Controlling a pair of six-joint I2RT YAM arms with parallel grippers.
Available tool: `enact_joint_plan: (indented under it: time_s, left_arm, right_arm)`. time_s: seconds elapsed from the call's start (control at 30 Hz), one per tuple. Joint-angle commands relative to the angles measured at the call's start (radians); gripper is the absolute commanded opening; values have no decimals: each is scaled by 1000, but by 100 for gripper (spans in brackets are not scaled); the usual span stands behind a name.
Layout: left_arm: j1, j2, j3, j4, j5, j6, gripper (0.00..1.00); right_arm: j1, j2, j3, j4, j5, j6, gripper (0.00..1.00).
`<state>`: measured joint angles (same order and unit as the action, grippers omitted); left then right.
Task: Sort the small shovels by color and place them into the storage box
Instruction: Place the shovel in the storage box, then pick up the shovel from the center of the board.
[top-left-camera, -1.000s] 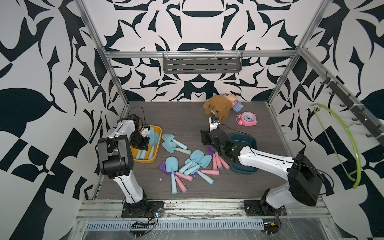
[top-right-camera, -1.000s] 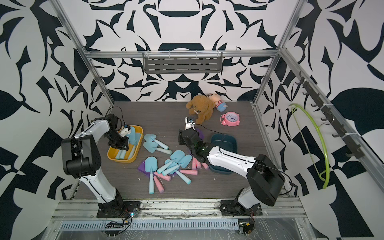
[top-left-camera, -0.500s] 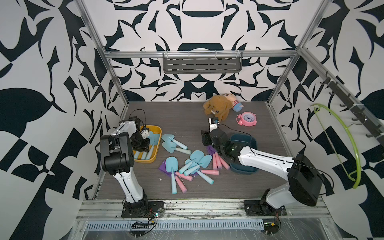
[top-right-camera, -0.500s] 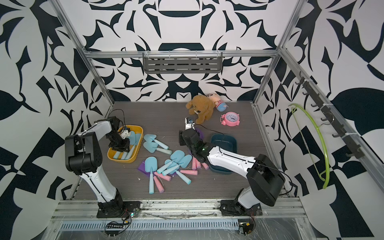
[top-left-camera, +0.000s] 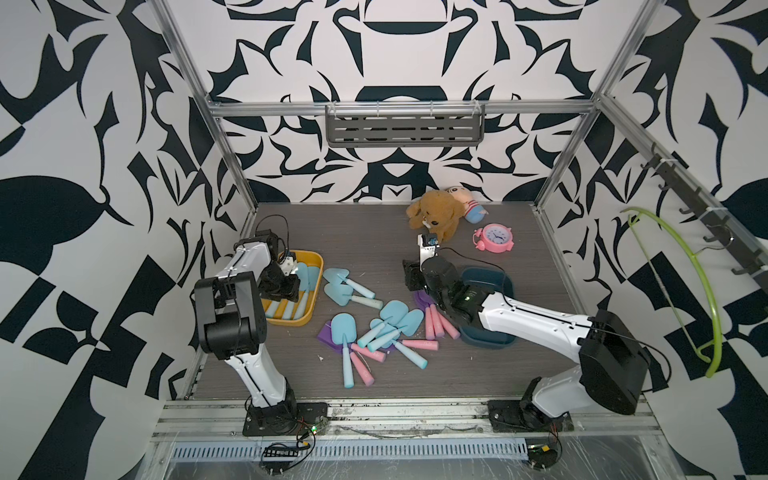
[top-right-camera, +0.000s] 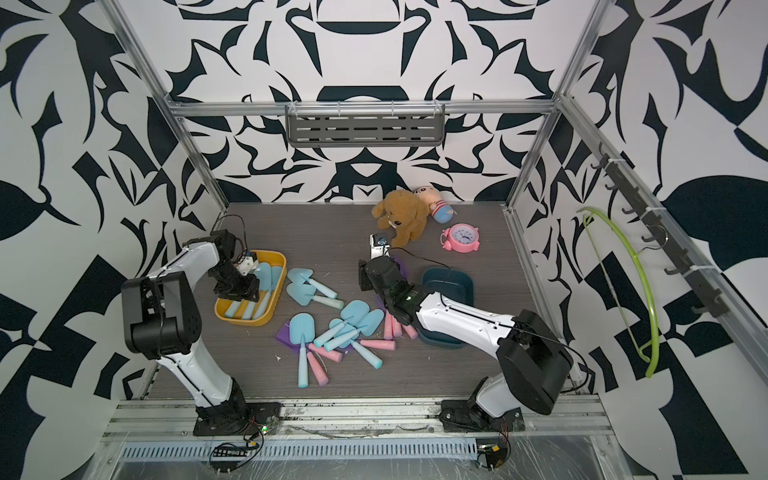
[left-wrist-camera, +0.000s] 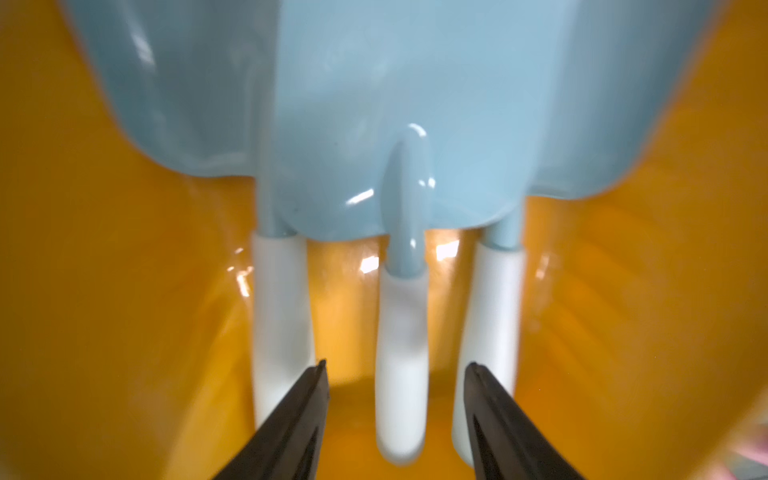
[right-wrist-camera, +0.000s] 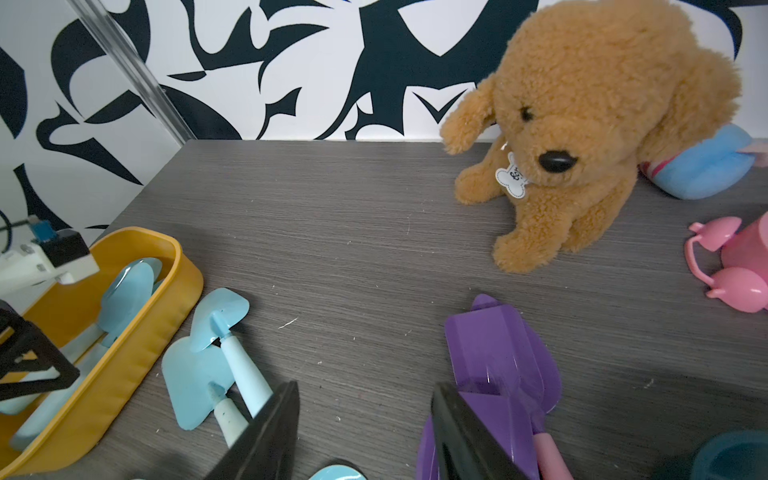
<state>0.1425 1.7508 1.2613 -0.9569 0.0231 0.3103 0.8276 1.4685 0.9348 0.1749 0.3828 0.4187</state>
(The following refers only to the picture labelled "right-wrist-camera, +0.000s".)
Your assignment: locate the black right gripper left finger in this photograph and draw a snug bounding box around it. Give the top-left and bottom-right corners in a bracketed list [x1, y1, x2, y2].
[204, 380, 300, 480]

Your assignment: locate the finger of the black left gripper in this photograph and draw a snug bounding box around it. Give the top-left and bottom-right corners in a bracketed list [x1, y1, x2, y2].
[1, 301, 80, 401]

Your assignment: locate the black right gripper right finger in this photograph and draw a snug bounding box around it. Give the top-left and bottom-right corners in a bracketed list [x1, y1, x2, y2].
[431, 382, 528, 480]

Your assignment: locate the light blue heart shovel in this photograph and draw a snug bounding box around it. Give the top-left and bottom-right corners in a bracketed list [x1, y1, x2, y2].
[191, 288, 273, 418]

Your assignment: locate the light blue dirty-handle shovel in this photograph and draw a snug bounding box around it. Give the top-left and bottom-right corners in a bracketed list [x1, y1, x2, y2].
[161, 336, 249, 448]

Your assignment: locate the yellow plastic storage box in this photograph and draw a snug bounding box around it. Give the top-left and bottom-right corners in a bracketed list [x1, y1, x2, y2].
[1, 227, 204, 478]

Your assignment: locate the dark teal storage box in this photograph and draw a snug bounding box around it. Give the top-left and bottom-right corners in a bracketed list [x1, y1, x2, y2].
[690, 431, 767, 480]

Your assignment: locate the pink alarm clock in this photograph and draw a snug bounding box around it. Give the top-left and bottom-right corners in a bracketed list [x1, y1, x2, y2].
[684, 214, 767, 313]

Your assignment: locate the small pig doll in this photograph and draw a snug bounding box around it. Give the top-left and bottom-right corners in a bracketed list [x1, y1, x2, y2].
[639, 124, 767, 200]

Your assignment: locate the brown plush dog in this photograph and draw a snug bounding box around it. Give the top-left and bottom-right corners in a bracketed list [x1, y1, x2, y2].
[440, 1, 741, 273]

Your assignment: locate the purple shovel pink handle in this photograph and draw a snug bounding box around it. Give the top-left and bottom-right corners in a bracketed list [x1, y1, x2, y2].
[444, 293, 564, 433]
[415, 391, 573, 479]

